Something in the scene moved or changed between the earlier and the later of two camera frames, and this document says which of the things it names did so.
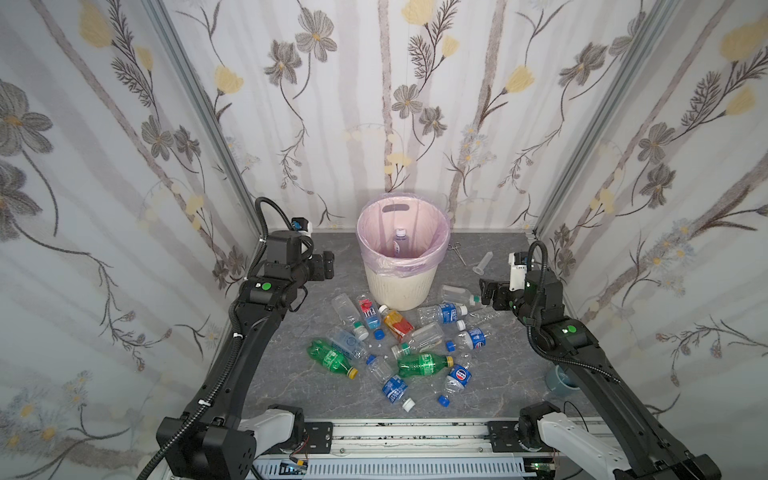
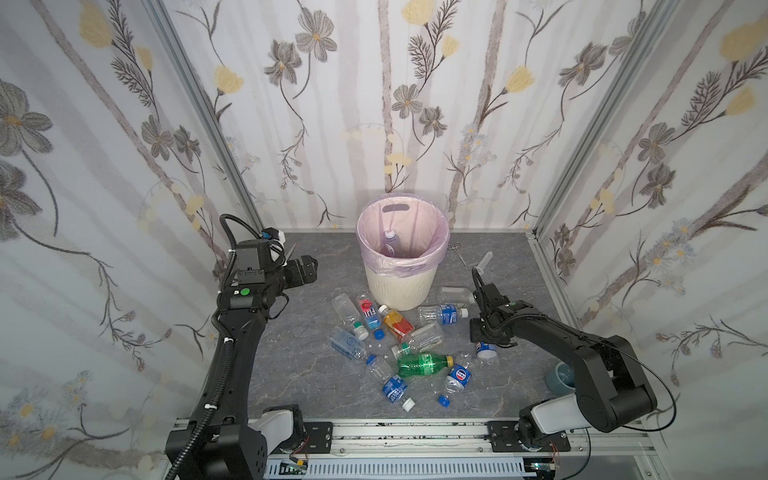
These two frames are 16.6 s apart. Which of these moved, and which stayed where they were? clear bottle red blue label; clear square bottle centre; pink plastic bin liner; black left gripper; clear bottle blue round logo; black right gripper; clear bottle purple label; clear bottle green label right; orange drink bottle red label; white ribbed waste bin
Moved: black right gripper; black left gripper; clear bottle purple label
Stayed: white ribbed waste bin; clear bottle red blue label; orange drink bottle red label; clear square bottle centre; pink plastic bin liner; clear bottle blue round logo; clear bottle green label right
